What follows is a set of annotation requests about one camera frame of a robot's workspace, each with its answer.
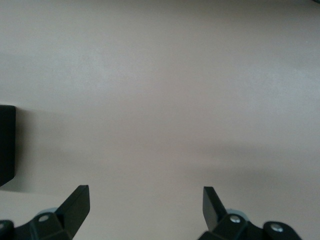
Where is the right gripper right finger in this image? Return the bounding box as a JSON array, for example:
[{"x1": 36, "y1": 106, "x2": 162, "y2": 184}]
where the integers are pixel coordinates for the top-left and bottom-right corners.
[{"x1": 198, "y1": 186, "x2": 266, "y2": 240}]

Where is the black rectangular plastic tray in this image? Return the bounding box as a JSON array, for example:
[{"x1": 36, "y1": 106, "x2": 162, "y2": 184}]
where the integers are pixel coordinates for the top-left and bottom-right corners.
[{"x1": 0, "y1": 104, "x2": 17, "y2": 187}]

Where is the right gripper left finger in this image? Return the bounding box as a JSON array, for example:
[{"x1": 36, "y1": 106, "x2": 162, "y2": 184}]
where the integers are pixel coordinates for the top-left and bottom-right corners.
[{"x1": 14, "y1": 185, "x2": 91, "y2": 240}]

